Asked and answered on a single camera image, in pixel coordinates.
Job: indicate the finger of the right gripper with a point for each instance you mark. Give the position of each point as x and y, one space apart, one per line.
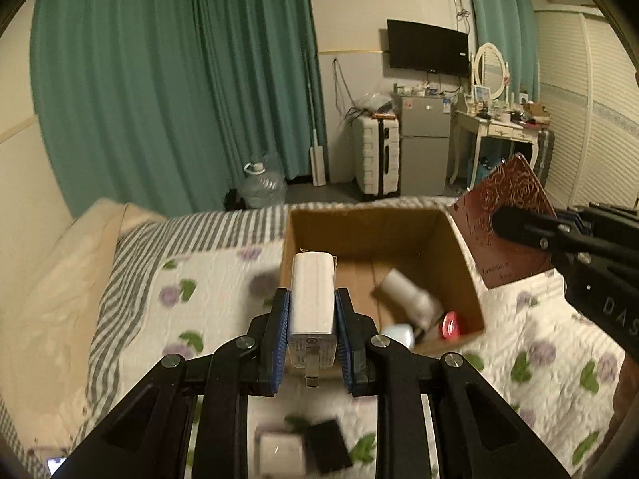
563 232

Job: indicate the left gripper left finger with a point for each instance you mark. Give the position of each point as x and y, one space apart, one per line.
189 415

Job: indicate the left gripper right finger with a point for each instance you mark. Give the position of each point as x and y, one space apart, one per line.
436 417

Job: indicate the red embossed notebook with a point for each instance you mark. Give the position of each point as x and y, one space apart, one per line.
498 260

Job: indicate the square white charger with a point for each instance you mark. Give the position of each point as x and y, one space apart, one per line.
281 455

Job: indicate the white plastic bottle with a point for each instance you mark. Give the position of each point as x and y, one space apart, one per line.
418 306

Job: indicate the tall white power adapter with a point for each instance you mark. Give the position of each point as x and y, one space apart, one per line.
312 340

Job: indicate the light blue case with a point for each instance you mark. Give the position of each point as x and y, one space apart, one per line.
402 333

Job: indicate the red round tin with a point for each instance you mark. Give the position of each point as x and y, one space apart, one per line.
452 326

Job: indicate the brown cardboard box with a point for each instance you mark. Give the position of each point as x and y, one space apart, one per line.
379 269

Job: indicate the black power adapter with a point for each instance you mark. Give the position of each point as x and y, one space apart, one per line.
326 445

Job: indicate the beige pillow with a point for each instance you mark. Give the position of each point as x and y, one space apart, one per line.
46 336

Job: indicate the silver mini fridge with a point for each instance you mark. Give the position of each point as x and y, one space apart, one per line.
424 144

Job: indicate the floral quilted bedspread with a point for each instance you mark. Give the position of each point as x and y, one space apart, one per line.
595 249

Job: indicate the white oval vanity mirror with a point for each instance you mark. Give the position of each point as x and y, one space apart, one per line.
490 73

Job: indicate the white hard suitcase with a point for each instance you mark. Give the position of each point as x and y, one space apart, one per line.
376 155

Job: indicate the teal curtain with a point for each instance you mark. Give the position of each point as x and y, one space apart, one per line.
162 103
511 26

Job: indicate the clear water jug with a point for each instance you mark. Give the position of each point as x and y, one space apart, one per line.
264 184

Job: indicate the black wall television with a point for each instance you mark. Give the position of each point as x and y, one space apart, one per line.
428 48

